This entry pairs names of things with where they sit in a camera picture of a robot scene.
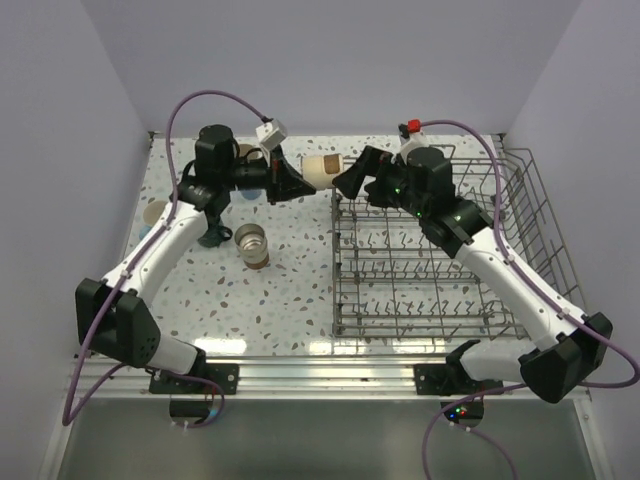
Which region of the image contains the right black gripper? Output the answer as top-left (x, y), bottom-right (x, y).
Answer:
top-left (333, 145), bottom-right (429, 219)

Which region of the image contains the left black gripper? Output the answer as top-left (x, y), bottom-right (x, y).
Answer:
top-left (221, 144), bottom-right (316, 206)

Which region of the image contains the blue plastic cup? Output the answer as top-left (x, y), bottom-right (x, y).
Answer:
top-left (240, 189), bottom-right (262, 201)

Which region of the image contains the beige brown cup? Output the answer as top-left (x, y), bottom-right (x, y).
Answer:
top-left (300, 154), bottom-right (344, 191)
top-left (233, 223), bottom-right (269, 270)

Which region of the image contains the dark green mug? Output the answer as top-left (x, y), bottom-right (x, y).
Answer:
top-left (197, 224), bottom-right (233, 249)

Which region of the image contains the light blue ceramic mug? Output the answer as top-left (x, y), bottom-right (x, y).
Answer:
top-left (138, 200), bottom-right (167, 240)

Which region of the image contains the tall beige cup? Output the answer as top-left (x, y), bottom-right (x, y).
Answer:
top-left (238, 144), bottom-right (263, 161)

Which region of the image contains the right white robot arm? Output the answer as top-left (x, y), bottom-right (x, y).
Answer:
top-left (332, 147), bottom-right (613, 404)

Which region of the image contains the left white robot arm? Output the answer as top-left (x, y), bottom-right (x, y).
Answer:
top-left (75, 120), bottom-right (316, 393)

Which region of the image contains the left round controller board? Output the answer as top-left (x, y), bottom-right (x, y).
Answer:
top-left (169, 399), bottom-right (213, 422)

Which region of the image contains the round controller board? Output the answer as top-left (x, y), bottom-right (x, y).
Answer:
top-left (441, 400), bottom-right (485, 428)
top-left (169, 399), bottom-right (213, 422)

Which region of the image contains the right round controller board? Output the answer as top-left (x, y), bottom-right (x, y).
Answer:
top-left (441, 400), bottom-right (485, 428)

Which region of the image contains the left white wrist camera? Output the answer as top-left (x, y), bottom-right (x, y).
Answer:
top-left (255, 119), bottom-right (288, 152)

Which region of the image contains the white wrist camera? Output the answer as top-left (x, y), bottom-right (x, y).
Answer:
top-left (255, 119), bottom-right (288, 152)
top-left (398, 119), bottom-right (429, 163)

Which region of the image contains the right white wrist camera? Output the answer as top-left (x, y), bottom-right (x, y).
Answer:
top-left (398, 119), bottom-right (429, 163)

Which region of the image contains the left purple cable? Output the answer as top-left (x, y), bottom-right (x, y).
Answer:
top-left (61, 89), bottom-right (268, 427)

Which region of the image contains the purple cable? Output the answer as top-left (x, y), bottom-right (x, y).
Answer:
top-left (61, 89), bottom-right (268, 427)
top-left (422, 119), bottom-right (626, 480)

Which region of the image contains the grey wire dish rack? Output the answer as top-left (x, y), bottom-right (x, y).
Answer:
top-left (332, 145), bottom-right (586, 355)

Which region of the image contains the aluminium mounting rail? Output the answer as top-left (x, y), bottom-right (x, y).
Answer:
top-left (62, 355), bottom-right (588, 400)

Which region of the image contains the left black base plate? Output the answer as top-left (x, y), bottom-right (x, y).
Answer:
top-left (149, 363), bottom-right (240, 395)

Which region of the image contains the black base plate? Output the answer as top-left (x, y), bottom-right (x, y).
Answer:
top-left (413, 363), bottom-right (504, 396)
top-left (149, 363), bottom-right (240, 395)

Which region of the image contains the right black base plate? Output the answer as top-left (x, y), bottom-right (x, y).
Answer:
top-left (413, 363), bottom-right (504, 396)

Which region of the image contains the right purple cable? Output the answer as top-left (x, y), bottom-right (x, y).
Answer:
top-left (422, 119), bottom-right (626, 480)

